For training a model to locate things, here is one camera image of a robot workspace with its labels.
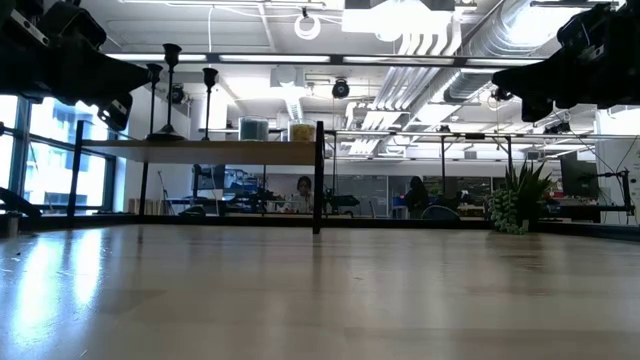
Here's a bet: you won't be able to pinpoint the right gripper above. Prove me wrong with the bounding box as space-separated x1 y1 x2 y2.
491 2 640 124

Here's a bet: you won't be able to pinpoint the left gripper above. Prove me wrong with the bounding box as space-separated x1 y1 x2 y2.
0 0 153 133

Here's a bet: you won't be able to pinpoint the short black candlestick holder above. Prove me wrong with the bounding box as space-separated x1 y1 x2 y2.
144 62 164 141

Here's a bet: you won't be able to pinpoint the tall black candlestick holder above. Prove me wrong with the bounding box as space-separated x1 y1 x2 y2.
146 42 190 143

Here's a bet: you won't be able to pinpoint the medium black candlestick holder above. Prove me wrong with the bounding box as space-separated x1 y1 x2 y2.
201 67 220 143

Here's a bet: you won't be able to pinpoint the yellow candle glass jar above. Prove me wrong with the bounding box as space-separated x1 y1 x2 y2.
288 119 318 143

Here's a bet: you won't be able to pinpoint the black computer monitor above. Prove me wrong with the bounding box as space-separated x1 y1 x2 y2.
559 151 601 200

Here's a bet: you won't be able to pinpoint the green potted plant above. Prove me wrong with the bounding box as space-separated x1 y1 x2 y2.
483 160 555 236

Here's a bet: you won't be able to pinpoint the white parallel ceiling pipes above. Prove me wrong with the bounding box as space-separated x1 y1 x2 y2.
344 27 464 157

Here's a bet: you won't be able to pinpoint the dark office chair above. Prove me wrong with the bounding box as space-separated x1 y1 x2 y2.
422 205 462 222

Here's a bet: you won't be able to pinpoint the person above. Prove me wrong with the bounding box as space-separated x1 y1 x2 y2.
289 175 316 215
403 175 431 219

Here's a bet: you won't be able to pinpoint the long light bar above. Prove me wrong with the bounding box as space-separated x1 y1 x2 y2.
104 51 547 70

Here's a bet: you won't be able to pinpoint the white round ceiling fixture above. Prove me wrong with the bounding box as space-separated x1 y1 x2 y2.
293 11 323 42

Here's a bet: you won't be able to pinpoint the silver ventilation duct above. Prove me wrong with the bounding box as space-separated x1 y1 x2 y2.
442 0 584 104

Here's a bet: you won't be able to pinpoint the wooden shelf black metal frame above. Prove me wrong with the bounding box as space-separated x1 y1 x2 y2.
64 119 325 236

